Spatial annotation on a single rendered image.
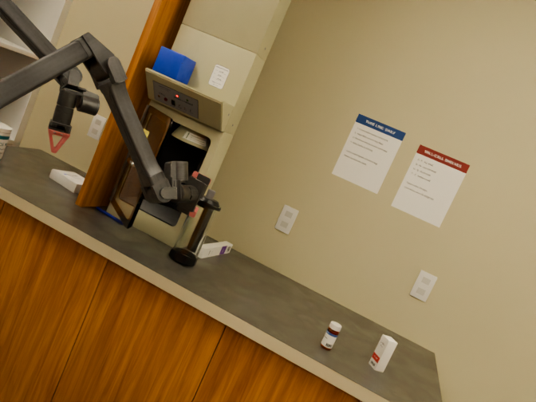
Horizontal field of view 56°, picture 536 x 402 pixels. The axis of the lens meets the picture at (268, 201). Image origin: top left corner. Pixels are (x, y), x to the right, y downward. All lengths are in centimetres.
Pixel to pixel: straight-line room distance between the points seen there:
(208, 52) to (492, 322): 151
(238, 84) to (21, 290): 104
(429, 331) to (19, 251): 159
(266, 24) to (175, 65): 35
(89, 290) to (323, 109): 118
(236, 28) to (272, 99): 47
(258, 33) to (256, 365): 112
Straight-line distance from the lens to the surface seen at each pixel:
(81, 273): 182
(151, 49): 199
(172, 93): 187
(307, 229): 221
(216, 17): 196
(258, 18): 191
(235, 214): 229
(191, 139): 193
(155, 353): 174
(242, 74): 187
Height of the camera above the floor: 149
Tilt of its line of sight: 7 degrees down
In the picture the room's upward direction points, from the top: 24 degrees clockwise
